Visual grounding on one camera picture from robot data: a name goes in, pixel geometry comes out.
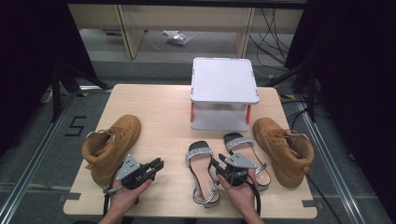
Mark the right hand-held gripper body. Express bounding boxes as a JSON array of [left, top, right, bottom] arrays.
[[217, 152, 259, 188]]

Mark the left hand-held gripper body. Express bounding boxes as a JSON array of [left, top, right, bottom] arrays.
[[116, 154, 156, 190]]

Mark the black sandal with silver strap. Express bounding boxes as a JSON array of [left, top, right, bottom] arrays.
[[185, 140, 221, 209], [222, 132, 272, 192]]

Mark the person's left hand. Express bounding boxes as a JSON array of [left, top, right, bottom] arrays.
[[108, 172, 153, 217]]

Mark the person's right hand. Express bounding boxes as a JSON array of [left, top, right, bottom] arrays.
[[216, 168, 260, 217]]

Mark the black metal stand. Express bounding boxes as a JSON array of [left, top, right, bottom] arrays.
[[264, 62, 318, 123], [50, 62, 114, 123]]

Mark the clear plastic bag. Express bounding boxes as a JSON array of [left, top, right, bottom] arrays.
[[161, 29, 193, 48]]

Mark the black curtain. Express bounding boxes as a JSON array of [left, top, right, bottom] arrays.
[[0, 0, 99, 158], [283, 0, 396, 216]]

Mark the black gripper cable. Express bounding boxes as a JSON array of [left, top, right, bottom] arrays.
[[102, 167, 123, 217], [223, 171, 262, 217]]

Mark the silver metal floor rail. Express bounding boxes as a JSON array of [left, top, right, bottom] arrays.
[[0, 91, 78, 220], [294, 92, 367, 224]]

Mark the bundle of black cables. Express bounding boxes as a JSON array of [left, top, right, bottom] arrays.
[[247, 7, 301, 70]]

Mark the wooden shelf frame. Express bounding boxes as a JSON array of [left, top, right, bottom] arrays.
[[67, 3, 304, 61]]

